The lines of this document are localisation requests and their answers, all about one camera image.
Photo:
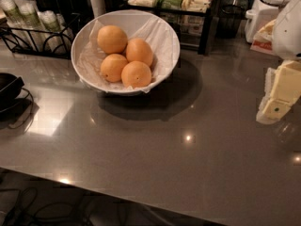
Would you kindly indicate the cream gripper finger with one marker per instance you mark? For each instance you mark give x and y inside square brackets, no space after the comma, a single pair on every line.
[287,87]
[268,105]

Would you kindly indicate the orange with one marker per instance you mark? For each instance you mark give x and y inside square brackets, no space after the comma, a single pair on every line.
[112,66]
[139,50]
[112,39]
[136,74]

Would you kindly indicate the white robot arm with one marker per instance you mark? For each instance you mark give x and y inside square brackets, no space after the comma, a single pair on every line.
[286,36]

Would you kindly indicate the white bowl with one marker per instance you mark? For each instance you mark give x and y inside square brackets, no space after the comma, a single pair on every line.
[125,16]

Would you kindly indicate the black bowl on stand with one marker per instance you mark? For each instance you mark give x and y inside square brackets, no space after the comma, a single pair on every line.
[16,102]

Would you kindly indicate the white red card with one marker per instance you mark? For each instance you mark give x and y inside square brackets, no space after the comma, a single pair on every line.
[262,40]

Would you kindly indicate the white appliance with bowls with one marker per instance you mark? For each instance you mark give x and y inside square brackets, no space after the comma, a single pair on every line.
[261,13]

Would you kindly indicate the black mesh basket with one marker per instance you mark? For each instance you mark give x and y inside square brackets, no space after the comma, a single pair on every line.
[230,17]

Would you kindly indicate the white tall cup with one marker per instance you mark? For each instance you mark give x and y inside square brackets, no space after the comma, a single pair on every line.
[96,0]

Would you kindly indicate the paper cup stack right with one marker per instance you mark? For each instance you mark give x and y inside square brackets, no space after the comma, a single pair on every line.
[51,24]

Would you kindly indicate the paper cup stack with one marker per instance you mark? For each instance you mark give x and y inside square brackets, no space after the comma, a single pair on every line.
[51,24]
[30,15]
[12,11]

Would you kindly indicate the paper cup stack middle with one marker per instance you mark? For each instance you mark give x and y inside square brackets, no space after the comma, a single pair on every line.
[30,15]

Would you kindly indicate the paper cup stack left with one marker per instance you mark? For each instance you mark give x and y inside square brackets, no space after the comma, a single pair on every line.
[12,11]

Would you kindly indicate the black wire cup rack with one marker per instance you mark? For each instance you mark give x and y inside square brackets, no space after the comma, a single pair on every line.
[40,42]

